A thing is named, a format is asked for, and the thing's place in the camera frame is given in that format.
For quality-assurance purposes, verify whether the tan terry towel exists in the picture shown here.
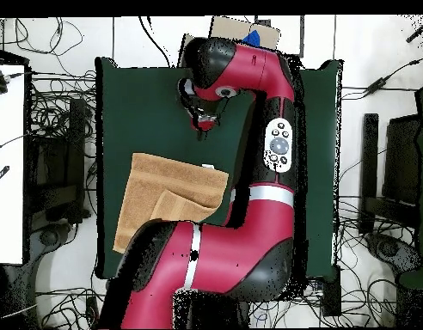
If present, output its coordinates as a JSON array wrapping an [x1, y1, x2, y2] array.
[[112, 152, 230, 255]]

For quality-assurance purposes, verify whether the dark green table cloth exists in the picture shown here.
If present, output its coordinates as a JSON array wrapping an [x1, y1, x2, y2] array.
[[95, 56, 344, 280]]

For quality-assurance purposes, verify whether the blue garment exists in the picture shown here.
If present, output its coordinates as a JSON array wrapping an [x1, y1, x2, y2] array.
[[241, 29, 261, 46]]

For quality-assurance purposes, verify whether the open cardboard box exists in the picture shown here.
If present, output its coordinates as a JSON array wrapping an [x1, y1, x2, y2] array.
[[178, 15, 281, 68]]

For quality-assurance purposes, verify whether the black equipment rack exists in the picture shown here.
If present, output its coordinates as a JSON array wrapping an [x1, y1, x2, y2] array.
[[27, 97, 90, 224]]

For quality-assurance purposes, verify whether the black upright stand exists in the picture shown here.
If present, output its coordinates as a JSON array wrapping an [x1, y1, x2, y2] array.
[[358, 113, 379, 235]]

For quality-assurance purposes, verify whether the black round floor foot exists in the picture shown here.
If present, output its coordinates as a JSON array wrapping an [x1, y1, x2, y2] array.
[[38, 227, 63, 248]]

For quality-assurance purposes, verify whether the white desk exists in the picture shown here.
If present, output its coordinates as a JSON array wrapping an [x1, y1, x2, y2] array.
[[0, 63, 27, 266]]

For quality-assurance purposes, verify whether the small black box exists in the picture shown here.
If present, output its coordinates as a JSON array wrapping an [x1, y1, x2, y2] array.
[[322, 264, 342, 317]]

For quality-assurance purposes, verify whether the black power strip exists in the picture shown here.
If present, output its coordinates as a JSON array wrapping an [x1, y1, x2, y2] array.
[[85, 296, 101, 330]]

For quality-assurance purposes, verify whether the dark grey chair base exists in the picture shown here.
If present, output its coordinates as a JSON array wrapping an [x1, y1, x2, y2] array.
[[365, 233, 422, 276]]

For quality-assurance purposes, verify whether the thick black cable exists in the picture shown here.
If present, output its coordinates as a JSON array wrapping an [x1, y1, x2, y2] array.
[[138, 15, 172, 68]]

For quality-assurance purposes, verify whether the black power adapter with cable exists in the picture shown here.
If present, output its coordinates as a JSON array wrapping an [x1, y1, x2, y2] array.
[[341, 51, 423, 102]]

